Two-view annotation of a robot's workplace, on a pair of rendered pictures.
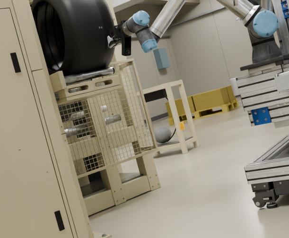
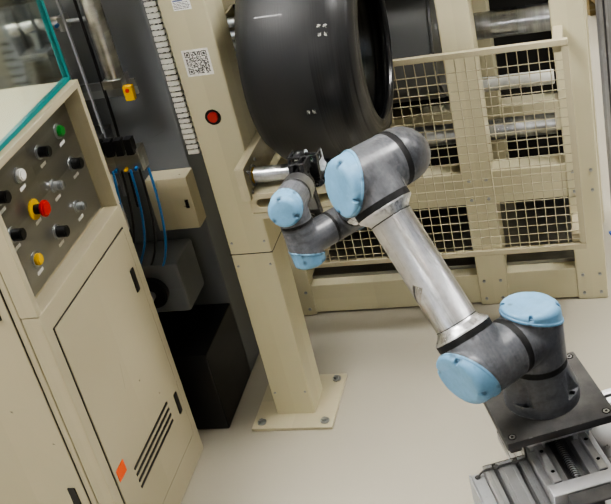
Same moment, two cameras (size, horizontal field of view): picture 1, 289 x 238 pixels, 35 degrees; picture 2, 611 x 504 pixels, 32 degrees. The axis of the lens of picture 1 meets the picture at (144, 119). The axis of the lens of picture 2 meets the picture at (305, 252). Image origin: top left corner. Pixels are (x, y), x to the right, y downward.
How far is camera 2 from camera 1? 2.52 m
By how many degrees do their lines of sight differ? 58
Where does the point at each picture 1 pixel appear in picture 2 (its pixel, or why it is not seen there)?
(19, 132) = (9, 393)
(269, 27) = (465, 393)
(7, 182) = (0, 442)
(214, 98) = not seen: outside the picture
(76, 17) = (255, 91)
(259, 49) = not seen: hidden behind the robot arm
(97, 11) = (306, 78)
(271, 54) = (519, 409)
